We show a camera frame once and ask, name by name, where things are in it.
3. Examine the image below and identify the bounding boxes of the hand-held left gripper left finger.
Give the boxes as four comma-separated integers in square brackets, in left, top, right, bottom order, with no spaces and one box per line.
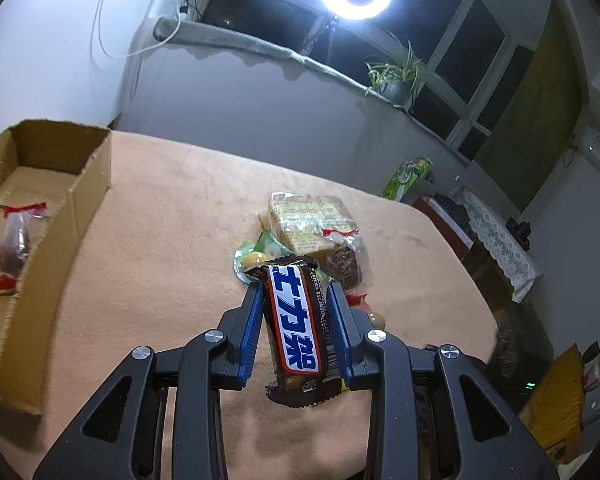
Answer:
[32,282,266,480]

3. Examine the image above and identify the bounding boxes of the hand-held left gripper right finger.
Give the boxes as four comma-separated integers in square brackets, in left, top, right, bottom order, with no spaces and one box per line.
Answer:
[327,282,561,480]

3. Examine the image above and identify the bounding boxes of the brown chocolate bar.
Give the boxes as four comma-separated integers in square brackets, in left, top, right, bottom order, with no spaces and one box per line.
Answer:
[243,255,343,408]

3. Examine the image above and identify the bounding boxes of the dark snack packet red ends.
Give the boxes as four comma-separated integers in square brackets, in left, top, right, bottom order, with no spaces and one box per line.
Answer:
[0,201,48,297]
[321,227,371,307]

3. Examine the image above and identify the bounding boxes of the green snack packet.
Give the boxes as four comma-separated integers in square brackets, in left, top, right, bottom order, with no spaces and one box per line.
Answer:
[231,230,291,286]

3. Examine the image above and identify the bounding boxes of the sandwich cake packet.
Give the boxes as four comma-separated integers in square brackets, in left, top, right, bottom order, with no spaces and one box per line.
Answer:
[258,191,363,257]

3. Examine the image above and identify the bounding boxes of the cardboard box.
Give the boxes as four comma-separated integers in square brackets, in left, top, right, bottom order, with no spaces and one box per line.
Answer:
[0,119,113,416]

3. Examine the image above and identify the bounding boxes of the dark red cabinet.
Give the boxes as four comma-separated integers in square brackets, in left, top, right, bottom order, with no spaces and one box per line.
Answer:
[412,195,473,261]

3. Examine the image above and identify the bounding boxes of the green snack bag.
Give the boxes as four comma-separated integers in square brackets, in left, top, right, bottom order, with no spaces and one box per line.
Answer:
[380,157,433,202]

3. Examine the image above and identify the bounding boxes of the lace-covered side table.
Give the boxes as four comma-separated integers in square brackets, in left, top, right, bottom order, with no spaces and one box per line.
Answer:
[460,187,543,303]

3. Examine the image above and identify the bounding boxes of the yellow wooden crate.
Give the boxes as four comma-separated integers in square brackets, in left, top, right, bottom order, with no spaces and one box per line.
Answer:
[520,345,588,466]

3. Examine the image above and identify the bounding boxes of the potted spider plant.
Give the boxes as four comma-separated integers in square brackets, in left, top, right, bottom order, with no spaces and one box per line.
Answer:
[357,32,441,111]

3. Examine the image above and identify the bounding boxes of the small potted plant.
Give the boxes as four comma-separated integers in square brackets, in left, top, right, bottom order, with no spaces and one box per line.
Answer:
[582,342,600,391]

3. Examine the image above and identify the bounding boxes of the olive curtain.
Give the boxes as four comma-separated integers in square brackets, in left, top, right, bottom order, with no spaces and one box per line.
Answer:
[475,10,581,211]

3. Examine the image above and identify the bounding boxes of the grey cloth roll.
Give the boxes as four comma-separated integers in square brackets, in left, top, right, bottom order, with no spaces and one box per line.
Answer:
[152,16,371,97]

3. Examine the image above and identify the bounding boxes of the window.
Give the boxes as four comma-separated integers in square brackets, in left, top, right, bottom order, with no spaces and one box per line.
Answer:
[182,0,551,161]

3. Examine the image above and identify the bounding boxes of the black camera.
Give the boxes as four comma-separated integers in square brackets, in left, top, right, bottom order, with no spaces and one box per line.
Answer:
[505,217,532,251]

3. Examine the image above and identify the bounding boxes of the ring light stand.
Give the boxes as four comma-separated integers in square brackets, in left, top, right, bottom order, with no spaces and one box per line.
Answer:
[302,16,340,61]

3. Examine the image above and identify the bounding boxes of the white cable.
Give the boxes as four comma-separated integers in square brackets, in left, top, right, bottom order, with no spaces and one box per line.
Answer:
[92,0,183,58]

